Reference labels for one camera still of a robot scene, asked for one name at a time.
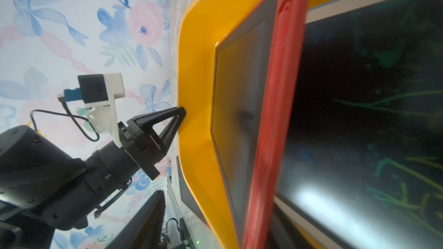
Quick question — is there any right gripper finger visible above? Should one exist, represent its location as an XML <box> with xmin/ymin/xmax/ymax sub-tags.
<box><xmin>106</xmin><ymin>190</ymin><xmax>166</xmax><ymax>249</ymax></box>

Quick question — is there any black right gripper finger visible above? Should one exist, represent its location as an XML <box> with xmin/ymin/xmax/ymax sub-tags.
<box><xmin>130</xmin><ymin>107</ymin><xmax>186</xmax><ymax>152</ymax></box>

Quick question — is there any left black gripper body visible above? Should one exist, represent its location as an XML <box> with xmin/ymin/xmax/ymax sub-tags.
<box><xmin>118</xmin><ymin>119</ymin><xmax>166</xmax><ymax>180</ymax></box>

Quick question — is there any yellow plastic storage box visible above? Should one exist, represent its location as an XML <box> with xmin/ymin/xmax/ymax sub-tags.
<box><xmin>178</xmin><ymin>0</ymin><xmax>333</xmax><ymax>249</ymax></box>

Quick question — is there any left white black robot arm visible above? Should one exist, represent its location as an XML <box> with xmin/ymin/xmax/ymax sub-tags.
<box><xmin>1</xmin><ymin>107</ymin><xmax>186</xmax><ymax>249</ymax></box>

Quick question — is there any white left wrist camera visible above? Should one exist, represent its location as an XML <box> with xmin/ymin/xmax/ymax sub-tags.
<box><xmin>57</xmin><ymin>73</ymin><xmax>125</xmax><ymax>148</ymax></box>

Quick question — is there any left thin black cable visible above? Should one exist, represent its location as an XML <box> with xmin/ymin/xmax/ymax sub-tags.
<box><xmin>29</xmin><ymin>100</ymin><xmax>100</xmax><ymax>143</ymax></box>

